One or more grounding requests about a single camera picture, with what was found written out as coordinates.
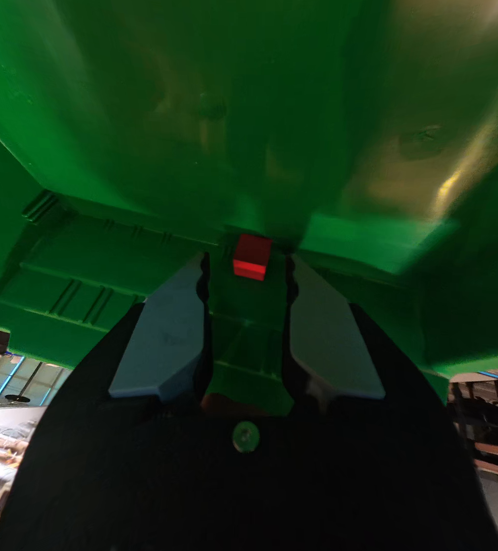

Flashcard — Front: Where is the small red cube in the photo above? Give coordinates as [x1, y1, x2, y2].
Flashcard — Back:
[233, 234, 273, 278]

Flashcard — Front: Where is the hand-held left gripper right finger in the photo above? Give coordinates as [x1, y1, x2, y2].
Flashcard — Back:
[282, 253, 386, 415]

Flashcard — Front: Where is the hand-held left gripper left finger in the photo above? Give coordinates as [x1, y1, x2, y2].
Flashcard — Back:
[108, 251, 213, 403]

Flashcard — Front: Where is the green plastic bin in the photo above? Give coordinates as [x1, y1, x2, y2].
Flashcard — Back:
[0, 0, 498, 416]

